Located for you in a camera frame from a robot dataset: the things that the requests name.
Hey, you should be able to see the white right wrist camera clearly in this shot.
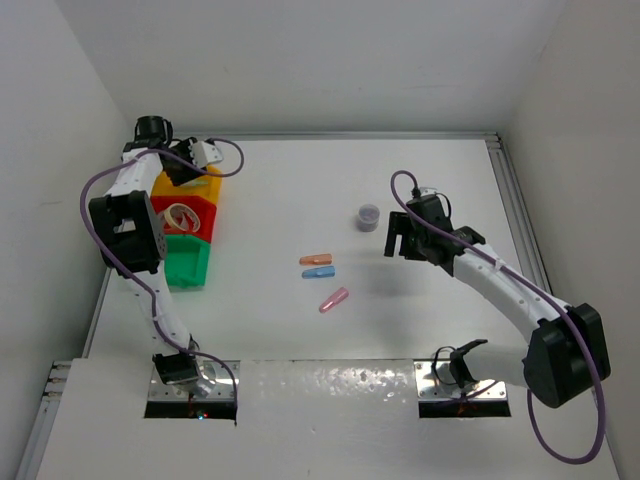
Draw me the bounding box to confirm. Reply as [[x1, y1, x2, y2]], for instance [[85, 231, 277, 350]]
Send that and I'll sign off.
[[411, 187, 439, 199]]

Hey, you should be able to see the pink correction tape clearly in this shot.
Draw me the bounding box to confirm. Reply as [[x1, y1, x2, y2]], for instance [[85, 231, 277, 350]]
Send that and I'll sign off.
[[318, 287, 349, 314]]

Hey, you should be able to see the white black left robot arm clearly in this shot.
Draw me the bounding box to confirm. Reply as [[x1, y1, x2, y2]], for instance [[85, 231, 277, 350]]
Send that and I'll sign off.
[[83, 116, 202, 387]]

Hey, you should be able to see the clear jar of paper clips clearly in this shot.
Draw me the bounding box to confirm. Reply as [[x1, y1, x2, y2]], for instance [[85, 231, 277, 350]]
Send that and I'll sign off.
[[355, 204, 380, 233]]

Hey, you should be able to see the metal base plate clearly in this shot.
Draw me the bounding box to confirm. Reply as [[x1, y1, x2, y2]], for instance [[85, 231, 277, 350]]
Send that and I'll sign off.
[[147, 359, 239, 402], [414, 359, 509, 401]]

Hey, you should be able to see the blue correction tape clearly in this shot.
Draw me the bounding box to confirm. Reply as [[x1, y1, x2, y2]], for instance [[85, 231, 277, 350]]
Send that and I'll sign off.
[[301, 265, 336, 279]]

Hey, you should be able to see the green plastic bin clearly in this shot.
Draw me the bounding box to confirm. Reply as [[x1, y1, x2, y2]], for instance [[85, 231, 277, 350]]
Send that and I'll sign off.
[[164, 235, 211, 289]]

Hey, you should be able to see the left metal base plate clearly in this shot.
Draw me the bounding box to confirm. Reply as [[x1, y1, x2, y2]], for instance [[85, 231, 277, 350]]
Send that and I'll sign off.
[[147, 359, 239, 402]]

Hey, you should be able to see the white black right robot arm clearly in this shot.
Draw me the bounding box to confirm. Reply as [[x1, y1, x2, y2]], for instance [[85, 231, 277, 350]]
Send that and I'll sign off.
[[384, 194, 611, 408]]

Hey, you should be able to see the red plastic bin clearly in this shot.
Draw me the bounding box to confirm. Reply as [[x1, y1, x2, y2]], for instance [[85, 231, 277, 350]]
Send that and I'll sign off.
[[151, 196, 217, 243]]

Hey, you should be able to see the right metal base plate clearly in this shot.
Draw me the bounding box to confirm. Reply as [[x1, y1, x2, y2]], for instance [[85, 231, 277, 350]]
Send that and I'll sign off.
[[414, 359, 509, 401]]

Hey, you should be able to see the yellow plastic bin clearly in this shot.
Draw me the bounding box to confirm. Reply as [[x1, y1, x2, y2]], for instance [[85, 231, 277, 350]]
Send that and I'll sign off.
[[151, 165, 222, 205]]

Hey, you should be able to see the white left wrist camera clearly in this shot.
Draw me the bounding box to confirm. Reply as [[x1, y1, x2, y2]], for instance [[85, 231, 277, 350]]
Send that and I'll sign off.
[[191, 141, 224, 169]]

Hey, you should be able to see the orange correction tape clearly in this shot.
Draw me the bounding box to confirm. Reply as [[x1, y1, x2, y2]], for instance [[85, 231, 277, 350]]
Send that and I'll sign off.
[[299, 253, 333, 266]]

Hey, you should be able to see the beige masking tape roll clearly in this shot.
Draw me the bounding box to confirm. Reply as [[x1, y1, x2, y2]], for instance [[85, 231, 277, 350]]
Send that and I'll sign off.
[[162, 203, 196, 233]]

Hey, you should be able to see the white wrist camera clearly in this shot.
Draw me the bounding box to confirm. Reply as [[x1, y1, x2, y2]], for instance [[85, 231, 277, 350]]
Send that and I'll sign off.
[[411, 187, 439, 199], [191, 141, 224, 169]]

